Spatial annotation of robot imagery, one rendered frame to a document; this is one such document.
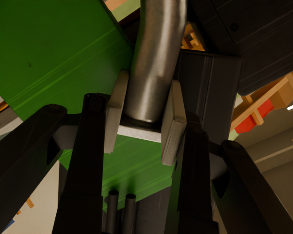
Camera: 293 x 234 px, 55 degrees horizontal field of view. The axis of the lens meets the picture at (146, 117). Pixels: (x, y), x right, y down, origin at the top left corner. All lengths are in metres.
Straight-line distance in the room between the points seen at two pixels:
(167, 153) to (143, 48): 0.07
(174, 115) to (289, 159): 7.69
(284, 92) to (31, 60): 4.09
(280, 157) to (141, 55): 7.61
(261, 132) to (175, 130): 9.54
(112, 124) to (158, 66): 0.05
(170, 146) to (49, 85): 0.12
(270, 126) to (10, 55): 9.51
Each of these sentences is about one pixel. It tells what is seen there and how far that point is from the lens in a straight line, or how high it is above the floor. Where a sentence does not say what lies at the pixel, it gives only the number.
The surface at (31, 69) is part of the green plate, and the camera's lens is 0.24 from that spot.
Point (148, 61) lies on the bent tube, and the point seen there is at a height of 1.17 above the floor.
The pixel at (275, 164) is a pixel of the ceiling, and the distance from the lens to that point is 7.82.
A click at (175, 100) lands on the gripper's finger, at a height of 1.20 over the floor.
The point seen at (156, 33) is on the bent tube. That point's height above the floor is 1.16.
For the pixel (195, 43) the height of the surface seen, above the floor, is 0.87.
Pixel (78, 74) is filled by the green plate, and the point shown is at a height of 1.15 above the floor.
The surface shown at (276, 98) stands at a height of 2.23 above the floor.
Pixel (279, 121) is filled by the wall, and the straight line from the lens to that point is 9.66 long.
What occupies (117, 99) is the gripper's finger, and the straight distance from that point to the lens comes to 0.16.
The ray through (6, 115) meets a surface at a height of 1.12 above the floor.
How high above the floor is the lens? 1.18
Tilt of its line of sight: 6 degrees up
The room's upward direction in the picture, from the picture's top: 149 degrees clockwise
